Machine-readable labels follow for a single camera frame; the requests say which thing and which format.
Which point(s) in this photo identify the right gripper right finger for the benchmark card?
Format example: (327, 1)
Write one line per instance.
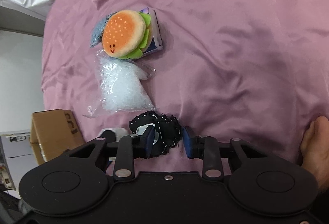
(207, 149)

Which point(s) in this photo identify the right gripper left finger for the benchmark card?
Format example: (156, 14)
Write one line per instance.
(127, 150)

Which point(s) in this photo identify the black frilly fabric piece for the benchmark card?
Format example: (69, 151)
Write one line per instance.
(168, 131)

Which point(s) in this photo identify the clear bag white filling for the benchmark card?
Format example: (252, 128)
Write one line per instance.
(118, 87)

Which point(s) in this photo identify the hamburger plush toy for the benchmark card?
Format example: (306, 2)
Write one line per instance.
(127, 34)

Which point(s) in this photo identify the blue knitted cloth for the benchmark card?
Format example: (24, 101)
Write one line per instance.
(97, 33)

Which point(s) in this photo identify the cardboard box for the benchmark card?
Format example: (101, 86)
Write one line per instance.
(52, 133)

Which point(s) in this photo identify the pink bed sheet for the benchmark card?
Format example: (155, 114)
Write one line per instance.
(250, 69)

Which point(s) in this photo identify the person's bare foot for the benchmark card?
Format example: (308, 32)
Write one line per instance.
(315, 152)

